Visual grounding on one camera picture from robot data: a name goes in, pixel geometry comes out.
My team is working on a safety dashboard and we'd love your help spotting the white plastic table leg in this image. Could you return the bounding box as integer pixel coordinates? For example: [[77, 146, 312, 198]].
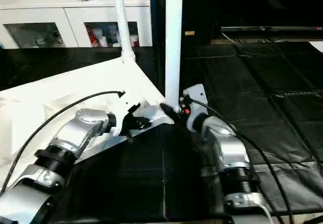
[[110, 0, 137, 65], [163, 0, 185, 111]]

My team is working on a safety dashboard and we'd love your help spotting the white plastic table top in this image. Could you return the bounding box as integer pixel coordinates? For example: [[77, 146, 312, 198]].
[[0, 54, 178, 185]]

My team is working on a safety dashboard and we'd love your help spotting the black mat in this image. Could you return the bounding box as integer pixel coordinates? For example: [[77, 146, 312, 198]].
[[0, 40, 323, 222]]

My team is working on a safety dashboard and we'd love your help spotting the red and white bottle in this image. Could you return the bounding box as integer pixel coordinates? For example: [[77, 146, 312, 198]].
[[90, 28, 99, 47]]

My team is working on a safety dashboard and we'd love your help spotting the long black bar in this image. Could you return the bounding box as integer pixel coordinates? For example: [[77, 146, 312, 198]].
[[220, 25, 323, 33]]

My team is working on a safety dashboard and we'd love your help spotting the white cabinet with glass doors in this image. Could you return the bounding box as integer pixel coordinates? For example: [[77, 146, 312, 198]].
[[0, 0, 153, 49]]

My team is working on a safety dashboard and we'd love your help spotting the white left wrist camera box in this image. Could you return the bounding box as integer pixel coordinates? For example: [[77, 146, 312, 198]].
[[107, 92, 142, 138]]

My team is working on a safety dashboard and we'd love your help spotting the black left wrist camera cable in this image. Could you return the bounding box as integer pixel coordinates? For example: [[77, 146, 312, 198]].
[[0, 90, 126, 195]]

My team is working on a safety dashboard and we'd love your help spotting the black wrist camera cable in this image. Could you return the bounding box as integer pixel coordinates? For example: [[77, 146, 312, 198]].
[[189, 98, 296, 224], [0, 90, 126, 195]]

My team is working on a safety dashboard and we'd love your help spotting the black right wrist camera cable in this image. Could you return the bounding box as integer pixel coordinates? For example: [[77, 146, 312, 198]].
[[189, 98, 296, 224]]

